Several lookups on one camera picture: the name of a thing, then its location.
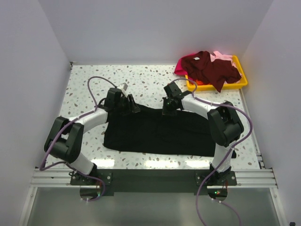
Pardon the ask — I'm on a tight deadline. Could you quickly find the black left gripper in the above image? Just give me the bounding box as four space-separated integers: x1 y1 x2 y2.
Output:
114 94 140 116

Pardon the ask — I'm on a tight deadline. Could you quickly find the black t shirt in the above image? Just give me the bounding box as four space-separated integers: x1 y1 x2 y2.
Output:
103 105 215 157

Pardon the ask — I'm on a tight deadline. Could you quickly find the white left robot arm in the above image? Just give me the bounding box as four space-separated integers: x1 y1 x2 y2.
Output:
40 83 140 185

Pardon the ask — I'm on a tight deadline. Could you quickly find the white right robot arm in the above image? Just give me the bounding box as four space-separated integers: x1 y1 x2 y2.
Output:
163 82 244 185

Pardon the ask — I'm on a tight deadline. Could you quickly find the yellow plastic tray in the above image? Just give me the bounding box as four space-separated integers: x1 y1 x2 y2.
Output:
181 51 248 92

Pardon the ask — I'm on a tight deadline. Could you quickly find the magenta t shirt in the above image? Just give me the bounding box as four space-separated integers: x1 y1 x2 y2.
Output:
174 57 187 76

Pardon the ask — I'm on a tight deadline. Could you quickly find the orange red garment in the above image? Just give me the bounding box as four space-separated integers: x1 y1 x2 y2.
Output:
195 80 205 86

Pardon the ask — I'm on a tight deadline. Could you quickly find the maroon t shirt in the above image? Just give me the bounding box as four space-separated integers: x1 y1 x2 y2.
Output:
182 51 242 92

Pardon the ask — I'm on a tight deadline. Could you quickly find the light pink t shirt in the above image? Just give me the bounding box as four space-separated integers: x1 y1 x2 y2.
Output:
210 51 237 68

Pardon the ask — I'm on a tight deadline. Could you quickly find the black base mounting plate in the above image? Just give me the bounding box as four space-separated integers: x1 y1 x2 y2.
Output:
70 168 237 196

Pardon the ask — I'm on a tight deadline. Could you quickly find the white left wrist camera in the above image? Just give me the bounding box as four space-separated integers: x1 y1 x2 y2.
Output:
117 83 128 92

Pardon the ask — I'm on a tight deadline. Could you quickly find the aluminium frame rail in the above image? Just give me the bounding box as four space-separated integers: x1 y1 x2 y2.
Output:
30 153 279 189

